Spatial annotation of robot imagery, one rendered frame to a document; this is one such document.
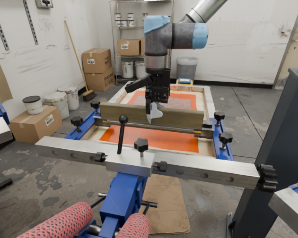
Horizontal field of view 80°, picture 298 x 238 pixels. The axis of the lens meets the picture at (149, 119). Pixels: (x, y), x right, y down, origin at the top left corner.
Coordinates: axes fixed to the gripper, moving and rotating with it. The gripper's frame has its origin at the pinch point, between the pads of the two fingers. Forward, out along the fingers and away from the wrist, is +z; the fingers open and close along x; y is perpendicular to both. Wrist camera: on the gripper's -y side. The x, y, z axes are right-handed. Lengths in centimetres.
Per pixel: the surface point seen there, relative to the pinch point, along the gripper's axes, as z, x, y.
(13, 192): 105, 21, -133
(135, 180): 1.5, -30.2, 2.4
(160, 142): 10.1, -1.6, 4.7
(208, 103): 6.7, 34.3, 26.4
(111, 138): 10.1, -2.8, -16.2
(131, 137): 10.1, -0.7, -7.8
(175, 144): 10.1, -1.5, 11.1
